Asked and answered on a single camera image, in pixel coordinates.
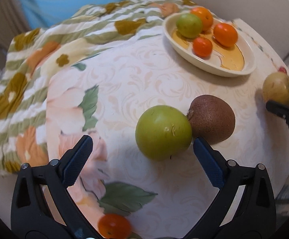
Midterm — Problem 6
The red cherry tomato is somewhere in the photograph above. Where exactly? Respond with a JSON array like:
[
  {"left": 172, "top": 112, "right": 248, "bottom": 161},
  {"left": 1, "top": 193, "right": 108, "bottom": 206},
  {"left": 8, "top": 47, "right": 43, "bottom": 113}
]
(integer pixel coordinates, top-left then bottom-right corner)
[{"left": 278, "top": 66, "right": 287, "bottom": 74}]

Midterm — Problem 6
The small orange tangerine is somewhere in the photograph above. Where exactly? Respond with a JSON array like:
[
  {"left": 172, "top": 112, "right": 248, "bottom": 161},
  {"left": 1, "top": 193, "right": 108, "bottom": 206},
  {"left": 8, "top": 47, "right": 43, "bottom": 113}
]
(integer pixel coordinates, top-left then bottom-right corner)
[{"left": 97, "top": 214, "right": 132, "bottom": 239}]

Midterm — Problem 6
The brown kiwi fruit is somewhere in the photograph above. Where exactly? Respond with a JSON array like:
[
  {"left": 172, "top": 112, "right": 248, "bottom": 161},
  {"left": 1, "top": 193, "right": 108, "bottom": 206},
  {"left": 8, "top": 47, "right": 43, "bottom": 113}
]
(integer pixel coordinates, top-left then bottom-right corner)
[{"left": 187, "top": 94, "right": 235, "bottom": 145}]

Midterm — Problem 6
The large orange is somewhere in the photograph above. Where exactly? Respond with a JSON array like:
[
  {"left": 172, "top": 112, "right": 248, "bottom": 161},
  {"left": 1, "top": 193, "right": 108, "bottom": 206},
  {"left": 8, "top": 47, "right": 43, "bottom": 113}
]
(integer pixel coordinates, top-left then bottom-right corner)
[{"left": 213, "top": 23, "right": 238, "bottom": 47}]

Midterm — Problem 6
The medium orange tangerine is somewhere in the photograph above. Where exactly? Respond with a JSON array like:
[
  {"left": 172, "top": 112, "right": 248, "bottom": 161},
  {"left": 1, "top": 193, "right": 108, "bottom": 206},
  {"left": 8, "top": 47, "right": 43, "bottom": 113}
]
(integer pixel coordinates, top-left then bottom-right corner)
[{"left": 191, "top": 7, "right": 214, "bottom": 31}]

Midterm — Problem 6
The green apple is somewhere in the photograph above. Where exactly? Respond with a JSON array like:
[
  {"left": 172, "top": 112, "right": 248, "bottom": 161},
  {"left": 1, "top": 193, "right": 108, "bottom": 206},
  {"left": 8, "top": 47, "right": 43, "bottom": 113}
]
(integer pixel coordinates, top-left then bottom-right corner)
[
  {"left": 176, "top": 13, "right": 203, "bottom": 39},
  {"left": 135, "top": 105, "right": 192, "bottom": 161}
]

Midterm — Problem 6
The striped floral quilt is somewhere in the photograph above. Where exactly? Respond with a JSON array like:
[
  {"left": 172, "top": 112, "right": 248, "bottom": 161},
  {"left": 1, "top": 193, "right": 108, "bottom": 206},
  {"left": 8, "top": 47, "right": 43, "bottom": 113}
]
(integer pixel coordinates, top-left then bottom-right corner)
[{"left": 0, "top": 0, "right": 196, "bottom": 176}]

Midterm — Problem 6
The cream duck-print bowl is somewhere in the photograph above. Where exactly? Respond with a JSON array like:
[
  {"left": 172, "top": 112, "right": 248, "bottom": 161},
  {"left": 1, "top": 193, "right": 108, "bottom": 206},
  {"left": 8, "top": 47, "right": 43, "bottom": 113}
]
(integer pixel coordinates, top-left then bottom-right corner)
[{"left": 163, "top": 13, "right": 256, "bottom": 77}]

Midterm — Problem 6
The floral cream tablecloth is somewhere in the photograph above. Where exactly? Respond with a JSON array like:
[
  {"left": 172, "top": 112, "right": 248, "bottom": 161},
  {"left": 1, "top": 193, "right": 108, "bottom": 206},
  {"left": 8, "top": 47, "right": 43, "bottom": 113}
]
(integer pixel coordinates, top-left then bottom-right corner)
[{"left": 41, "top": 20, "right": 289, "bottom": 238}]

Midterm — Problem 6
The left brown curtain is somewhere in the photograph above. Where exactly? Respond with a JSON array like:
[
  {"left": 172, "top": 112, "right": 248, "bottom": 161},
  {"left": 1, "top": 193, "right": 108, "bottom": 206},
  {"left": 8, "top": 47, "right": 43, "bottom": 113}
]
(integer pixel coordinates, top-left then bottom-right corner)
[{"left": 0, "top": 0, "right": 31, "bottom": 50}]

